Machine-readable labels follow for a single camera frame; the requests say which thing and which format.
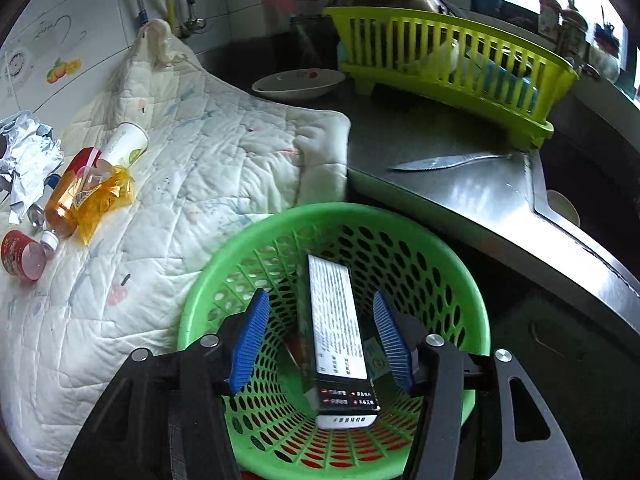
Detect white quilted blanket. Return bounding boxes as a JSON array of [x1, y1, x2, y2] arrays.
[[0, 19, 352, 480]]

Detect small green packet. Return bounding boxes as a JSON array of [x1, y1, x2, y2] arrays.
[[364, 339, 392, 378]]

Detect orange transparent plastic wrapper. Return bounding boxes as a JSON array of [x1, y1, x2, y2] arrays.
[[75, 164, 136, 246]]

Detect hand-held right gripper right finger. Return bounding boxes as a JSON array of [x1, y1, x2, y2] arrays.
[[372, 290, 583, 480]]

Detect black and white carton box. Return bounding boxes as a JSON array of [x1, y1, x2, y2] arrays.
[[302, 254, 382, 430]]

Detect crumpled silver foil wrapper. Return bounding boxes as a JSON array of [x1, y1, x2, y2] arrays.
[[0, 110, 65, 223]]

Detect decorated jar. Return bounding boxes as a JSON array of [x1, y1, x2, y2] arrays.
[[560, 7, 588, 63], [537, 0, 566, 41], [590, 20, 621, 83]]

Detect green perforated plastic basket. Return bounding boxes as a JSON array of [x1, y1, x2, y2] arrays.
[[177, 202, 493, 478]]

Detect white ceramic plate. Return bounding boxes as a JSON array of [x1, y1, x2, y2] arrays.
[[251, 68, 347, 101]]

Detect white paper cup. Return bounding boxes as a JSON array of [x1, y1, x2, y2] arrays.
[[97, 122, 150, 168]]

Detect lime green dish rack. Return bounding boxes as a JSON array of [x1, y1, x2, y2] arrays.
[[322, 6, 580, 150]]

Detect white bowl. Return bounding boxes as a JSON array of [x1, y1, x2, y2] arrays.
[[410, 40, 473, 81]]

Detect orange plastic bottle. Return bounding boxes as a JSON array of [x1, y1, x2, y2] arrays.
[[40, 146, 108, 252]]

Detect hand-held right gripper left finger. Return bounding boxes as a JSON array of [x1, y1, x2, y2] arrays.
[[57, 290, 271, 480]]

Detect red plastic cup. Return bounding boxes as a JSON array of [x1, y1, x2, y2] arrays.
[[0, 230, 47, 281]]

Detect small clear bottle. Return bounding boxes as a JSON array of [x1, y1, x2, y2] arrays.
[[27, 174, 62, 231]]

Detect metal table knife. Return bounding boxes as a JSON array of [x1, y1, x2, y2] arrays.
[[389, 152, 513, 172]]

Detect blue plastic dish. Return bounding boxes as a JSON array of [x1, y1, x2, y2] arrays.
[[480, 62, 538, 111]]

